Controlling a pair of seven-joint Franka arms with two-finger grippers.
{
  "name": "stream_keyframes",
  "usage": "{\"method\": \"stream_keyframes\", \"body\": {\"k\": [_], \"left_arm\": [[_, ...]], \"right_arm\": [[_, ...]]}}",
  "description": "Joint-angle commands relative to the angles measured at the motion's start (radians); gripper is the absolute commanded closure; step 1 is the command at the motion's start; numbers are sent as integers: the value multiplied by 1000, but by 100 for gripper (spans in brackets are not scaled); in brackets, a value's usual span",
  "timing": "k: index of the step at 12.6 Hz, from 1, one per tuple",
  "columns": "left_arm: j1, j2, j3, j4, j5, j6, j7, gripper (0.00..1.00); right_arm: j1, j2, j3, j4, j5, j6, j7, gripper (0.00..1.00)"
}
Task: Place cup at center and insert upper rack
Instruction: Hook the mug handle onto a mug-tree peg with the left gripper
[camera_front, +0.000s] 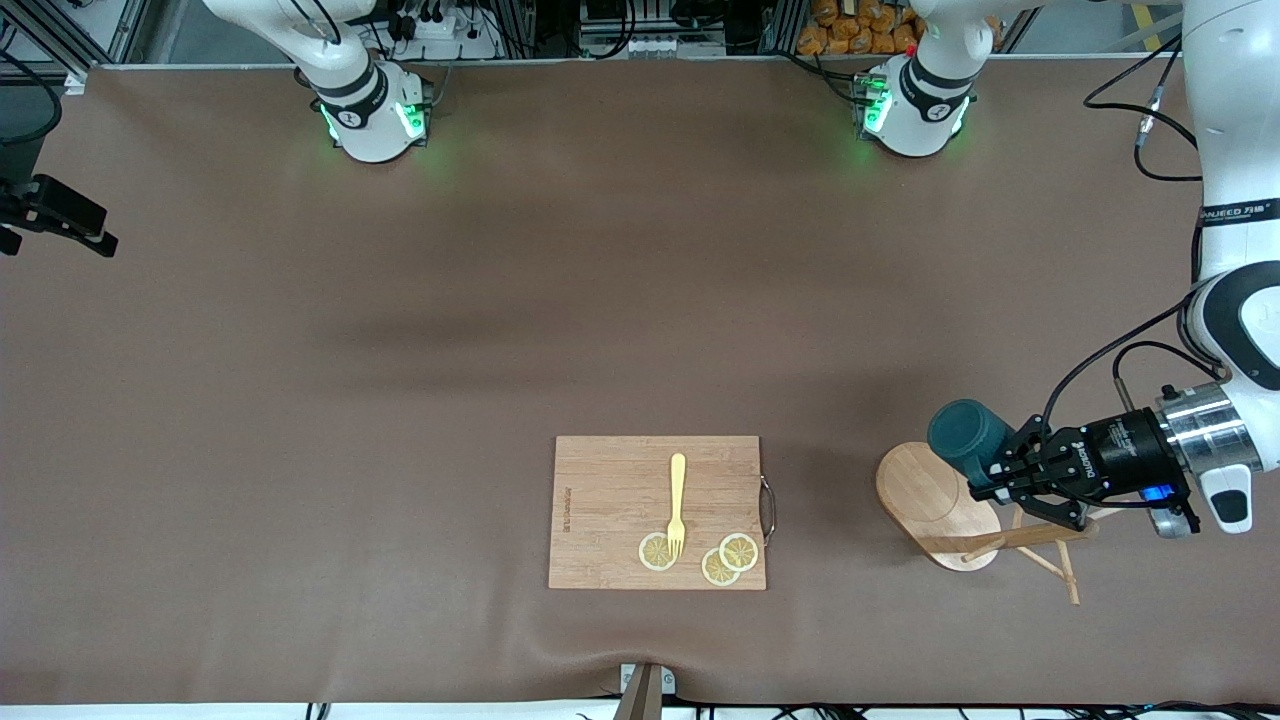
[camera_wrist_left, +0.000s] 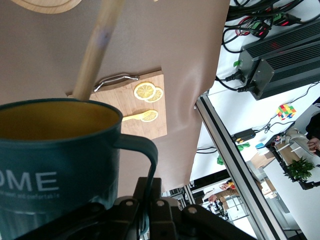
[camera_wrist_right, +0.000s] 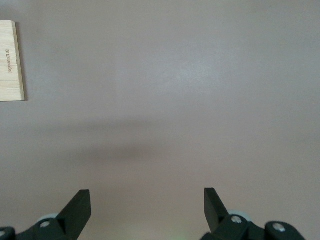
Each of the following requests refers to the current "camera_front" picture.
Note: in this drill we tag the dark green mug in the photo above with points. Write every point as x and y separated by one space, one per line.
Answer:
960 430

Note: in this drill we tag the white power strip with plugs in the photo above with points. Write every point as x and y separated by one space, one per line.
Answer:
440 30

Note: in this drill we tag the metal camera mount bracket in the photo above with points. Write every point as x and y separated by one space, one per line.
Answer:
645 695

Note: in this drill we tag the lemon slice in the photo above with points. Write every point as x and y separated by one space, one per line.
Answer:
652 553
740 552
715 572

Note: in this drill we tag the wooden mug rack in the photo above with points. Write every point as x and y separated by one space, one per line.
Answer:
920 495

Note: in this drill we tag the bag of orange snacks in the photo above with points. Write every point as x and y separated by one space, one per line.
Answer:
850 35

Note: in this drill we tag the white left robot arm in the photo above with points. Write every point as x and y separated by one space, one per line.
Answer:
1240 150

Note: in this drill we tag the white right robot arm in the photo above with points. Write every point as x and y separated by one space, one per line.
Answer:
370 130

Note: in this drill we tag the brown table cover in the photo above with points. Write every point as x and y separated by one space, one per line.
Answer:
300 350

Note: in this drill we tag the yellow plastic fork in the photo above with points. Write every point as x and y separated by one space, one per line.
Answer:
678 480

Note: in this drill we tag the aluminium frame profile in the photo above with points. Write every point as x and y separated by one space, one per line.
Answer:
125 30

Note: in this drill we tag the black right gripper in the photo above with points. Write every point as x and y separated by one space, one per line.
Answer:
55 214

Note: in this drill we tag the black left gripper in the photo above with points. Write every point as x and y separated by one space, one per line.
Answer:
1118 448

